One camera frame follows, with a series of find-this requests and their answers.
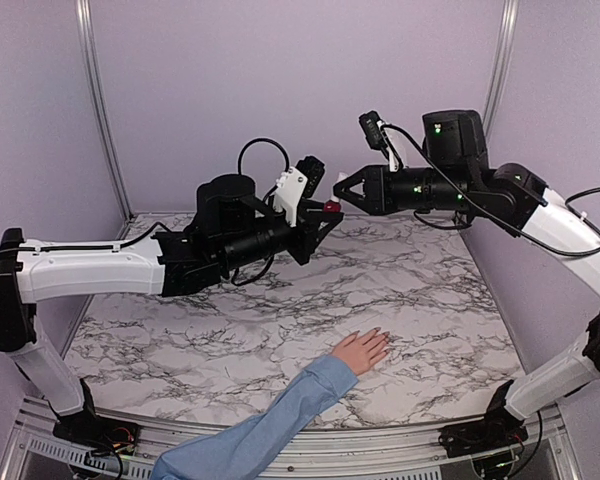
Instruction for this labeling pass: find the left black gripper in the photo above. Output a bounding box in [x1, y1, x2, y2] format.
[220, 203, 345, 273]

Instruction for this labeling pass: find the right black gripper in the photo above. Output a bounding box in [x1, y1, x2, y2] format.
[332, 164, 474, 217]

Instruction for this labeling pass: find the red nail polish bottle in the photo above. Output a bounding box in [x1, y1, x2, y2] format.
[323, 198, 341, 213]

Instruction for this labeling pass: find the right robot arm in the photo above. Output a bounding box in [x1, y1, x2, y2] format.
[333, 110, 600, 448]

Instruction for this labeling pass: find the blue sleeved forearm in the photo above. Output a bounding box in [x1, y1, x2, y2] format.
[151, 355, 358, 479]

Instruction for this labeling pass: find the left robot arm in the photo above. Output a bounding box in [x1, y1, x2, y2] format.
[0, 168, 343, 445]

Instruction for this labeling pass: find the mannequin hand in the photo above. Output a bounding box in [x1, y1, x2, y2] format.
[330, 328, 391, 376]

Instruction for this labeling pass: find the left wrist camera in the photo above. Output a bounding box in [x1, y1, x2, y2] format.
[272, 156, 325, 227]

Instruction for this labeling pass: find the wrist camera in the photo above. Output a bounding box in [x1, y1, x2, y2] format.
[272, 156, 325, 227]
[358, 110, 404, 172]

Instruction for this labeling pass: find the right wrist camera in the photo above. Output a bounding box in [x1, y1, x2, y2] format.
[358, 110, 404, 172]

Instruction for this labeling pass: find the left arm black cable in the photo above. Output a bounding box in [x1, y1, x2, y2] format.
[237, 138, 291, 201]

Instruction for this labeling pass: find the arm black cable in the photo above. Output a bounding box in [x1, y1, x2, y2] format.
[379, 122, 600, 259]
[237, 138, 291, 201]

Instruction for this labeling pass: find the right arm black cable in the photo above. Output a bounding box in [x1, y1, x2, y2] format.
[379, 122, 600, 259]

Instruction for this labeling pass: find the right aluminium frame post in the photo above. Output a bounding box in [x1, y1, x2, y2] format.
[483, 0, 520, 137]

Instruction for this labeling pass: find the aluminium frame post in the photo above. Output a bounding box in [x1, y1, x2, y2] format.
[75, 0, 133, 222]
[483, 0, 520, 137]

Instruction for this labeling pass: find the left aluminium frame post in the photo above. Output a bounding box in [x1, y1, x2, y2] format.
[75, 0, 133, 222]

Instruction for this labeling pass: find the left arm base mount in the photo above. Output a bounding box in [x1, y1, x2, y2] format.
[53, 418, 140, 455]

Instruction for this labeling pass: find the front aluminium rail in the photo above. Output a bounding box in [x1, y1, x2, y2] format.
[0, 397, 583, 479]

